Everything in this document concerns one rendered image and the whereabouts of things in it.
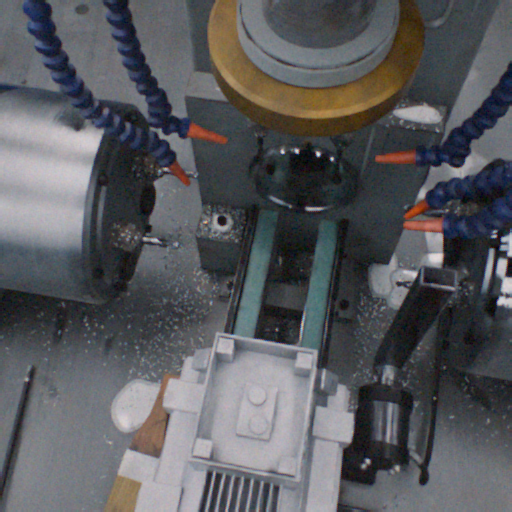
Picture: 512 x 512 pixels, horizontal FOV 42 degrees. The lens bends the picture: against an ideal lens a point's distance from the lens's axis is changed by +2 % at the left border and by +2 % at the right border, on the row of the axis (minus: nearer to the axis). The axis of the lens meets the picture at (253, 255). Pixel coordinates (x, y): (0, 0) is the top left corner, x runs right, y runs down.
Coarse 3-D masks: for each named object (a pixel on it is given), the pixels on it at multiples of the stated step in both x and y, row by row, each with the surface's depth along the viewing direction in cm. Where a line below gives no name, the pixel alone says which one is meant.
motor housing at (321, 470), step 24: (192, 360) 72; (312, 408) 67; (336, 408) 69; (168, 432) 67; (192, 432) 67; (168, 456) 66; (312, 456) 66; (336, 456) 66; (168, 480) 65; (192, 480) 64; (216, 480) 62; (240, 480) 62; (312, 480) 65; (336, 480) 67; (192, 504) 62; (216, 504) 61; (240, 504) 61; (264, 504) 61; (288, 504) 62; (312, 504) 64; (336, 504) 68
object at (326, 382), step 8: (200, 352) 69; (208, 352) 68; (200, 360) 68; (208, 360) 67; (192, 368) 69; (200, 368) 68; (320, 376) 67; (328, 376) 67; (336, 376) 68; (320, 384) 66; (328, 384) 67; (336, 384) 68; (320, 392) 67; (328, 392) 67; (336, 392) 67
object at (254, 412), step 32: (224, 352) 62; (256, 352) 65; (288, 352) 63; (224, 384) 64; (256, 384) 63; (288, 384) 64; (224, 416) 63; (256, 416) 61; (288, 416) 62; (192, 448) 58; (224, 448) 61; (256, 448) 61; (288, 448) 61; (256, 480) 62; (288, 480) 57
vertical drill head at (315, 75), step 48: (240, 0) 54; (288, 0) 48; (336, 0) 47; (384, 0) 53; (240, 48) 54; (288, 48) 51; (336, 48) 51; (384, 48) 52; (240, 96) 53; (288, 96) 52; (336, 96) 52; (384, 96) 52; (336, 144) 59
